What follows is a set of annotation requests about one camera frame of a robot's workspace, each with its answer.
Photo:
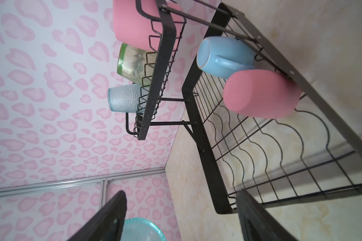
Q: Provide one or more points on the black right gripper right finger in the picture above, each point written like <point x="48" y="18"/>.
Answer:
<point x="256" y="223"/>

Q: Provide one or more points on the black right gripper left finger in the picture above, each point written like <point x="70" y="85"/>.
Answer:
<point x="107" y="224"/>

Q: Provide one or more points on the teal translucent plastic cup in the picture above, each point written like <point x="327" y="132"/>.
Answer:
<point x="140" y="229"/>

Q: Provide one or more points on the pale teal cup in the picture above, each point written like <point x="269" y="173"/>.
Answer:
<point x="128" y="98"/>

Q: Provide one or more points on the pink plastic cup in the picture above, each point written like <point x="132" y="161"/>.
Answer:
<point x="261" y="93"/>
<point x="133" y="29"/>

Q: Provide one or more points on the green translucent plastic cup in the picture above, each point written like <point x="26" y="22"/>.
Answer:
<point x="136" y="65"/>

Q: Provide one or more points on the light blue ceramic mug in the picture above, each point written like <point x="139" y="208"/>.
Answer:
<point x="222" y="56"/>

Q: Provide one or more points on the black wire dish rack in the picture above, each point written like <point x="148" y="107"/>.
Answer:
<point x="257" y="123"/>

